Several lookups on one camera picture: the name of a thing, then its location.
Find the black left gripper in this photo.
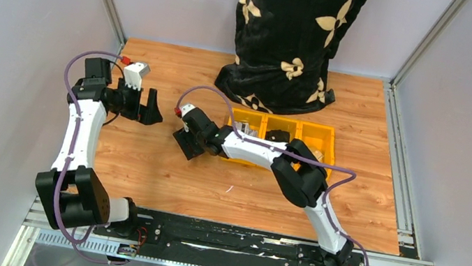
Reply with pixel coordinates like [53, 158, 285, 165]
[108, 77, 168, 127]

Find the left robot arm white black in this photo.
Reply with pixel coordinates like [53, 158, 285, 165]
[35, 51, 163, 239]

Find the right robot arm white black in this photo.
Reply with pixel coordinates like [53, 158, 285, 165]
[173, 103, 354, 266]

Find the black VIP cards pile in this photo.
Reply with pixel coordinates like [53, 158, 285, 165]
[265, 129, 290, 143]

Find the yellow bin right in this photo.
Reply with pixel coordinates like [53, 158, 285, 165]
[298, 121, 336, 165]

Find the black floral blanket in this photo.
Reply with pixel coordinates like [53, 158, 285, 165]
[214, 0, 367, 115]

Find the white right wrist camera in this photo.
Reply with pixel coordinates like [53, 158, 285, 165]
[179, 103, 196, 118]

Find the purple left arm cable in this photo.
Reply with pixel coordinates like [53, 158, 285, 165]
[29, 45, 168, 266]

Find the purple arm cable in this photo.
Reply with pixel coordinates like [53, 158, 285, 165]
[29, 45, 168, 266]
[152, 82, 394, 266]

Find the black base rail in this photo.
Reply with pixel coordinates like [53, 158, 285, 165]
[73, 196, 370, 266]

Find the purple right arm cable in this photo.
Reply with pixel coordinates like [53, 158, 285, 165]
[152, 82, 394, 266]

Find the aluminium frame rail right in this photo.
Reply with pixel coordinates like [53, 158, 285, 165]
[383, 0, 468, 260]

